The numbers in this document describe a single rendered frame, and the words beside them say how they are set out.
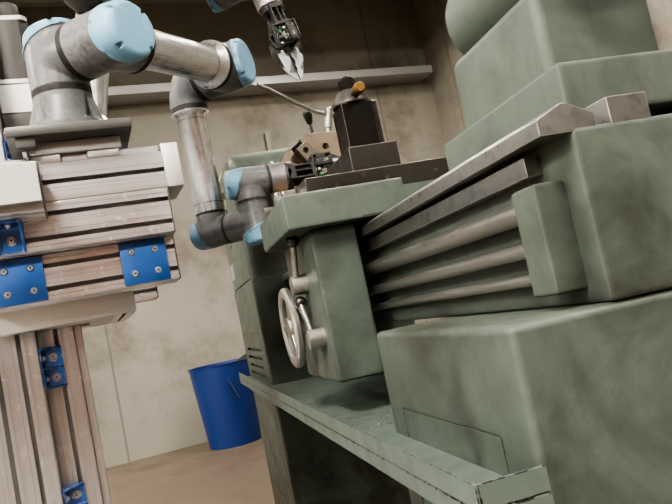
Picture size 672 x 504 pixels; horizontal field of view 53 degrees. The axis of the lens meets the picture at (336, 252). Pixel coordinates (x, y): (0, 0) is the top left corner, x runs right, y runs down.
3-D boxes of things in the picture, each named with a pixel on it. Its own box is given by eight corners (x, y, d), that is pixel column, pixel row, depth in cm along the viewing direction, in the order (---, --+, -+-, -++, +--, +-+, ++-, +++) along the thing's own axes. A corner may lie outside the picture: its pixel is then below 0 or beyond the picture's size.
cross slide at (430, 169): (292, 219, 143) (288, 198, 143) (477, 187, 153) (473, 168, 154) (308, 202, 125) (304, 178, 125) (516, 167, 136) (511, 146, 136)
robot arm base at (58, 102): (26, 131, 127) (17, 80, 128) (32, 154, 141) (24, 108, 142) (110, 124, 132) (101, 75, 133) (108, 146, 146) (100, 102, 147)
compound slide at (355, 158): (329, 194, 149) (324, 172, 150) (372, 187, 152) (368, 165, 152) (353, 172, 129) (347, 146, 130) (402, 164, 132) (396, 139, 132)
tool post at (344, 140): (341, 161, 142) (332, 115, 142) (375, 156, 144) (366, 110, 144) (350, 151, 134) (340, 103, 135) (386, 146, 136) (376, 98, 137)
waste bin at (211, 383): (264, 429, 476) (249, 349, 480) (285, 434, 435) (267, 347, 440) (196, 448, 456) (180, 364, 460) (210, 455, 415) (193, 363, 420)
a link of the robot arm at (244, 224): (244, 249, 175) (236, 208, 176) (281, 239, 170) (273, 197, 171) (227, 249, 168) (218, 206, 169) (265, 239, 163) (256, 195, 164)
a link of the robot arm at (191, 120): (148, 65, 174) (186, 253, 171) (182, 51, 169) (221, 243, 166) (176, 75, 184) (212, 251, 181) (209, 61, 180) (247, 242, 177)
